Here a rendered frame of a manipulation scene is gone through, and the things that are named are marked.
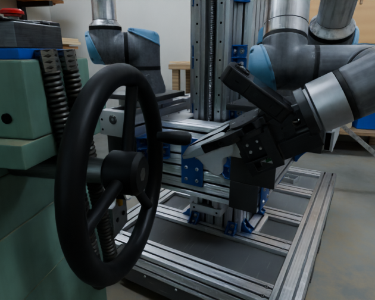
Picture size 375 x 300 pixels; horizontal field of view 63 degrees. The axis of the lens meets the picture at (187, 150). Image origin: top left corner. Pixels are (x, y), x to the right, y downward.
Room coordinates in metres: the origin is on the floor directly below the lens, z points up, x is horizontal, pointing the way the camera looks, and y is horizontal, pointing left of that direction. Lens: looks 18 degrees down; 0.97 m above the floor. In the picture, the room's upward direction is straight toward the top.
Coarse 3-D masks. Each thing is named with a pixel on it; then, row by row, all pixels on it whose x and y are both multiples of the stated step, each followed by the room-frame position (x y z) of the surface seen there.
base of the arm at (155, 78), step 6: (150, 66) 1.16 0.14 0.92; (156, 66) 1.18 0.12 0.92; (144, 72) 1.16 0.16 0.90; (150, 72) 1.16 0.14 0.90; (156, 72) 1.18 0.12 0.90; (150, 78) 1.15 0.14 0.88; (156, 78) 1.17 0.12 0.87; (150, 84) 1.16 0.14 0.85; (156, 84) 1.16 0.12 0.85; (162, 84) 1.19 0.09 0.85; (156, 90) 1.15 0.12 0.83; (162, 90) 1.18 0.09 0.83
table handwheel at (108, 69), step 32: (128, 64) 0.41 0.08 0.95; (96, 96) 0.31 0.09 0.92; (128, 96) 0.42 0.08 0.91; (64, 128) 0.28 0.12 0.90; (128, 128) 0.40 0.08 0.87; (160, 128) 0.51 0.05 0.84; (64, 160) 0.26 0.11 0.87; (96, 160) 0.39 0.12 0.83; (128, 160) 0.37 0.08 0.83; (160, 160) 0.51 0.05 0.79; (64, 192) 0.25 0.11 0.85; (128, 192) 0.36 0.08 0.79; (64, 224) 0.25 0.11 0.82; (96, 224) 0.29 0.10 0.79; (64, 256) 0.26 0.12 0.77; (96, 256) 0.28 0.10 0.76; (128, 256) 0.36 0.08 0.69
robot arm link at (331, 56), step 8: (320, 48) 0.51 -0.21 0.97; (328, 48) 0.51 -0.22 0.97; (336, 48) 0.50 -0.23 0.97; (344, 48) 0.50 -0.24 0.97; (352, 48) 0.50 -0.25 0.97; (360, 48) 0.49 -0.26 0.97; (320, 56) 0.50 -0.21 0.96; (328, 56) 0.49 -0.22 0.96; (336, 56) 0.49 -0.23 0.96; (344, 56) 0.49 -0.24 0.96; (352, 56) 0.47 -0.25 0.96; (320, 64) 0.49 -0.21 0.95; (328, 64) 0.49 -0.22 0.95; (336, 64) 0.49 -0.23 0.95; (344, 64) 0.48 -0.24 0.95; (320, 72) 0.49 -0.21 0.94; (328, 72) 0.49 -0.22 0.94
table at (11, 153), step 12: (96, 132) 0.48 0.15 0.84; (0, 144) 0.33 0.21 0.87; (12, 144) 0.33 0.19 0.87; (24, 144) 0.33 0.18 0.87; (36, 144) 0.34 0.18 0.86; (48, 144) 0.36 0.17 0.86; (0, 156) 0.33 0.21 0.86; (12, 156) 0.32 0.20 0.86; (24, 156) 0.32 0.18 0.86; (36, 156) 0.34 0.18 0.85; (48, 156) 0.36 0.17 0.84; (12, 168) 0.33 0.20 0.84; (24, 168) 0.32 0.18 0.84
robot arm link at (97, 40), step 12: (96, 0) 1.15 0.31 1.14; (108, 0) 1.16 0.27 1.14; (96, 12) 1.15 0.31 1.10; (108, 12) 1.16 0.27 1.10; (96, 24) 1.14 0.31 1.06; (108, 24) 1.14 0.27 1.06; (96, 36) 1.14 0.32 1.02; (108, 36) 1.14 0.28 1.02; (120, 36) 1.16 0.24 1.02; (96, 48) 1.13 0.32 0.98; (108, 48) 1.13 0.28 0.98; (120, 48) 1.14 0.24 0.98; (96, 60) 1.14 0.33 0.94; (108, 60) 1.15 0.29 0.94; (120, 60) 1.16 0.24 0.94
